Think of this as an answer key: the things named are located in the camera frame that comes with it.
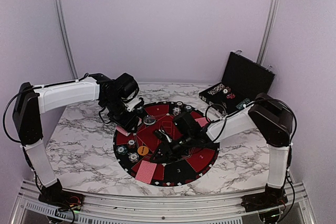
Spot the aluminium front rail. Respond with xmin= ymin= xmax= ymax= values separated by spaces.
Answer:
xmin=9 ymin=180 xmax=316 ymax=223

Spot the right aluminium wall post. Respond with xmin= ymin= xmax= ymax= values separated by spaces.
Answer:
xmin=257 ymin=0 xmax=280 ymax=65

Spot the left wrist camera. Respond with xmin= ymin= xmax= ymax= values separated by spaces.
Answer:
xmin=125 ymin=97 xmax=144 ymax=112

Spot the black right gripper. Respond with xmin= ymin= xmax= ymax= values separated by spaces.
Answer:
xmin=149 ymin=133 xmax=194 ymax=164

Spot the red playing card deck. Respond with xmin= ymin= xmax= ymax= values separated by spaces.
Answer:
xmin=115 ymin=126 xmax=130 ymax=136

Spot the clear round dealer button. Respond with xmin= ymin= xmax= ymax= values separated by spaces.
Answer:
xmin=143 ymin=115 xmax=156 ymax=125

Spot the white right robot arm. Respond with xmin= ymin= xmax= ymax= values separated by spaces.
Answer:
xmin=150 ymin=93 xmax=297 ymax=207

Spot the black poker chip case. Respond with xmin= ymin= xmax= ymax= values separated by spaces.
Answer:
xmin=199 ymin=52 xmax=275 ymax=114

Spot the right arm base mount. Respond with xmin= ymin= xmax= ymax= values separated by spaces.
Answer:
xmin=241 ymin=180 xmax=288 ymax=212

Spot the white blue chip pile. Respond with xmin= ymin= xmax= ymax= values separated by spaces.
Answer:
xmin=128 ymin=153 xmax=139 ymax=163
xmin=173 ymin=106 xmax=181 ymax=116

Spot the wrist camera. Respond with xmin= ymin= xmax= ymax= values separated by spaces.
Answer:
xmin=153 ymin=130 xmax=173 ymax=143
xmin=125 ymin=97 xmax=144 ymax=112

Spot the orange round blind button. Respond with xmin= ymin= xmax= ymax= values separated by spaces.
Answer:
xmin=137 ymin=145 xmax=149 ymax=156

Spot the aluminium wall post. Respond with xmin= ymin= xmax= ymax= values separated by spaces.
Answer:
xmin=257 ymin=0 xmax=280 ymax=65
xmin=54 ymin=0 xmax=78 ymax=79

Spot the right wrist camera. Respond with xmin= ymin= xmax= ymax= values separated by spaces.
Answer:
xmin=153 ymin=130 xmax=173 ymax=143

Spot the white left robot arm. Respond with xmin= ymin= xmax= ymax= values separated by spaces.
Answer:
xmin=8 ymin=73 xmax=144 ymax=206

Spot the left aluminium wall post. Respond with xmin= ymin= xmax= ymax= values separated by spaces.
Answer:
xmin=54 ymin=0 xmax=78 ymax=79

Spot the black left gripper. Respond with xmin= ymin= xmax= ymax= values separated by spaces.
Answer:
xmin=102 ymin=96 xmax=139 ymax=133

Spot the blue green chip pile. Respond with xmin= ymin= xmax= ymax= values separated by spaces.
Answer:
xmin=185 ymin=105 xmax=192 ymax=112
xmin=116 ymin=145 xmax=128 ymax=155

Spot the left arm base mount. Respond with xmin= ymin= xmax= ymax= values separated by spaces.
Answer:
xmin=38 ymin=180 xmax=84 ymax=211

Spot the dealt red card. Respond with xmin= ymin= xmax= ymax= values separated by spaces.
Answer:
xmin=135 ymin=161 xmax=157 ymax=184
xmin=195 ymin=117 xmax=208 ymax=127

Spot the round red black poker mat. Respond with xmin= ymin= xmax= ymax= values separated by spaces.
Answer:
xmin=113 ymin=102 xmax=219 ymax=187

